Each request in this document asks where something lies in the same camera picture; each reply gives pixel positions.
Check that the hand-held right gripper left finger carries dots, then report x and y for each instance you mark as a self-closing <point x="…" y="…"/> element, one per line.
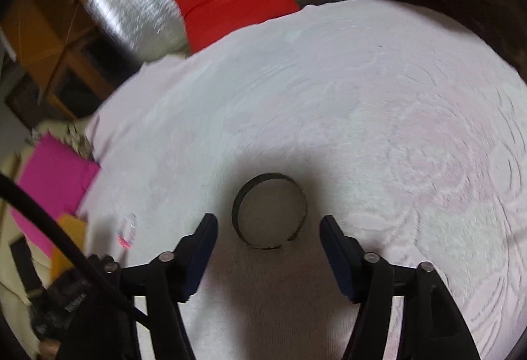
<point x="201" y="253"/>

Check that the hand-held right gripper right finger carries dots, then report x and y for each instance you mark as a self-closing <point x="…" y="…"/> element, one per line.
<point x="337" y="257"/>

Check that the silver metal bangle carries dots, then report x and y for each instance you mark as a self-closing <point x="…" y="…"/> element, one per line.
<point x="236" y="216"/>

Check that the beige sofa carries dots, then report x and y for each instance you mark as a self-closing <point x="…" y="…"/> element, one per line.
<point x="14" y="302"/>

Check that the orange box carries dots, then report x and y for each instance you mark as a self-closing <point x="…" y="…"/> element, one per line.
<point x="70" y="232"/>

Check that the small clear trinket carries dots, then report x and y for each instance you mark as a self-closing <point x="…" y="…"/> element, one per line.
<point x="128" y="226"/>

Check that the pink pillow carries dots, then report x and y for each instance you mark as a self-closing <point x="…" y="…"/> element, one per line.
<point x="53" y="179"/>

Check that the white embossed blanket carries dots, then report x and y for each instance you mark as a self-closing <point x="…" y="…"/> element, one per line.
<point x="329" y="96"/>

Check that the patterned beige cloth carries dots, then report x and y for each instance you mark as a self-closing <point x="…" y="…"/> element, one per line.
<point x="80" y="140"/>

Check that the brown wooden cabinet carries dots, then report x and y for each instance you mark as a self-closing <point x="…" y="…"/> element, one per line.
<point x="53" y="55"/>

